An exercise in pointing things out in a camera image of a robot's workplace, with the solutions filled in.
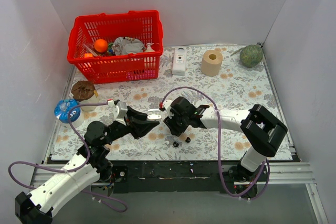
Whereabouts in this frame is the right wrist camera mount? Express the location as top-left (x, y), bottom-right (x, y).
top-left (159, 100), bottom-right (174, 118)

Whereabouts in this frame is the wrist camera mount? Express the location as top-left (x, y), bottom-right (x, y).
top-left (107, 99), bottom-right (128, 125)
top-left (159, 100), bottom-right (174, 118)

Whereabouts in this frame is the white earbud charging case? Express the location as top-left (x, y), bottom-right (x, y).
top-left (147, 109), bottom-right (162, 121)

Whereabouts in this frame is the blue lid white container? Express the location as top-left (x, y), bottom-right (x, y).
top-left (54, 99), bottom-right (85, 129)

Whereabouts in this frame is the red plastic shopping basket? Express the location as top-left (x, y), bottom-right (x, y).
top-left (67, 10), bottom-right (163, 84)

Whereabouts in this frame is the black base bar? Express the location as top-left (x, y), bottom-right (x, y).
top-left (81, 159), bottom-right (259, 198)

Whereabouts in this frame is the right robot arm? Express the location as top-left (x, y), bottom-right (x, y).
top-left (160, 97), bottom-right (288, 181)

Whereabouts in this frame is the floral table mat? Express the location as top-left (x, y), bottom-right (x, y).
top-left (51, 45), bottom-right (293, 161)

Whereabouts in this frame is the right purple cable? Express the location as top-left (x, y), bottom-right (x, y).
top-left (161, 87), bottom-right (270, 199)

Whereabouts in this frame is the purple cable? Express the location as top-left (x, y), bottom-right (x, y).
top-left (7, 100), bottom-right (128, 213)
top-left (161, 87), bottom-right (270, 199)

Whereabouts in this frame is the orange fruit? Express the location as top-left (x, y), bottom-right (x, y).
top-left (93, 39), bottom-right (108, 53)

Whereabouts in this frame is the clear plastic bag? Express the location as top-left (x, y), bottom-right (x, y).
top-left (82, 44), bottom-right (101, 57)

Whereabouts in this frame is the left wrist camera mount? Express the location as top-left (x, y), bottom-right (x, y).
top-left (107, 99), bottom-right (128, 125)

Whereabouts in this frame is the white pump bottle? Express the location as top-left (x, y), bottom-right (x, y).
top-left (144, 43), bottom-right (155, 52)

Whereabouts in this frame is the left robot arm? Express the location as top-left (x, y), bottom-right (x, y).
top-left (15, 102), bottom-right (162, 223)

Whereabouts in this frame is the beige toilet paper roll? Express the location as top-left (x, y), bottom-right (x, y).
top-left (201, 50), bottom-right (223, 77)

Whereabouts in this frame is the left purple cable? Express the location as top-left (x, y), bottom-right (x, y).
top-left (7, 100), bottom-right (128, 213)

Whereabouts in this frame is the white rectangular box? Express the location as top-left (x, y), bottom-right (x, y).
top-left (172, 47), bottom-right (187, 76)

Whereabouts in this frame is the green melon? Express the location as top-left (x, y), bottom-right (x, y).
top-left (239, 45), bottom-right (263, 68)

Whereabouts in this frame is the crumpled grey cloth bag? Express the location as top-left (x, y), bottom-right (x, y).
top-left (112, 37), bottom-right (145, 56)

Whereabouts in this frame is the brown lid cream cup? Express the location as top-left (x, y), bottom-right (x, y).
top-left (71, 81), bottom-right (100, 104)

